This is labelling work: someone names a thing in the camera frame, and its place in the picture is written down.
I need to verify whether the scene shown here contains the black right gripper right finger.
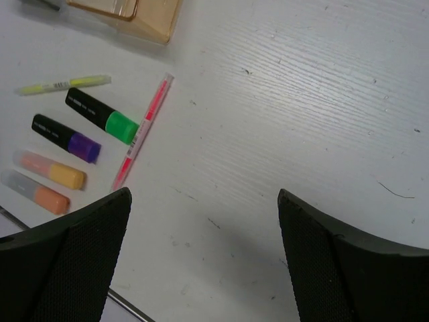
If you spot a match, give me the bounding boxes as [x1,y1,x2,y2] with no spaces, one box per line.
[278,189,428,321]

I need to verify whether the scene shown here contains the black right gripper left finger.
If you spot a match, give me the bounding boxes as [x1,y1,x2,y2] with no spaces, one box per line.
[1,188,132,321]

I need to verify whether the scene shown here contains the grey orange-capped highlighter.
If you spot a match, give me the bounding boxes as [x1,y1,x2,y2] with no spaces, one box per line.
[1,170,70,215]

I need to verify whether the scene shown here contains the pink yellow-capped highlighter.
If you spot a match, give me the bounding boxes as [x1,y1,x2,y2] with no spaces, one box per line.
[13,150,86,190]

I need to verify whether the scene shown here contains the pink thin highlighter pen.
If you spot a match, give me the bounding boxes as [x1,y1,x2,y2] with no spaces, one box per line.
[110,73,174,192]

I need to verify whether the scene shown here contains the black purple-capped highlighter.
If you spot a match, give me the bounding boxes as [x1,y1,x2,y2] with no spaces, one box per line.
[32,114,101,164]

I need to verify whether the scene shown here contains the black green-capped highlighter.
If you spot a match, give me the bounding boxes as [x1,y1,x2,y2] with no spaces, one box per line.
[65,87,139,145]

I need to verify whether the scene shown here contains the yellow thin highlighter pen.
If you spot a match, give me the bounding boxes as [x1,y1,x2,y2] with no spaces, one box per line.
[15,75,111,96]

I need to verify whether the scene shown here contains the orange transparent container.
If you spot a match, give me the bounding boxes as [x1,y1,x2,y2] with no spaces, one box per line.
[66,0,182,44]

